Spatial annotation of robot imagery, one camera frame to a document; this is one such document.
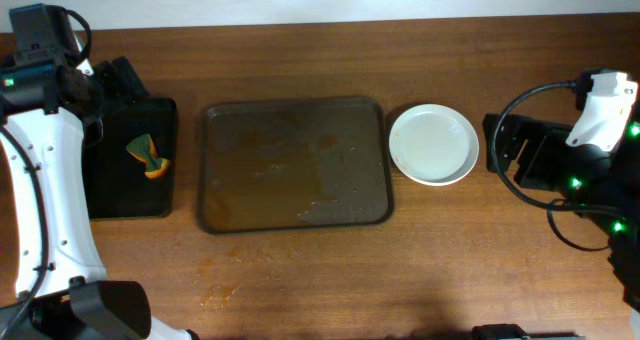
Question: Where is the pale blue plate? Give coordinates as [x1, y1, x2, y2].
[388, 104, 480, 187]

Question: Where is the small black tray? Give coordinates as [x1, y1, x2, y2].
[82, 98, 178, 220]

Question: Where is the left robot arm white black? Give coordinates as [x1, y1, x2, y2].
[1, 4, 193, 339]

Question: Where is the white plate with sauce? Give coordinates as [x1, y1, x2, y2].
[392, 130, 479, 187]

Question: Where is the orange green sponge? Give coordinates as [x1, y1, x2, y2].
[126, 134, 171, 179]

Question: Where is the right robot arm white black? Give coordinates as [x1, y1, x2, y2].
[483, 108, 639, 338]

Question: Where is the large brown serving tray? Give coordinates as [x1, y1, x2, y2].
[197, 96, 395, 235]

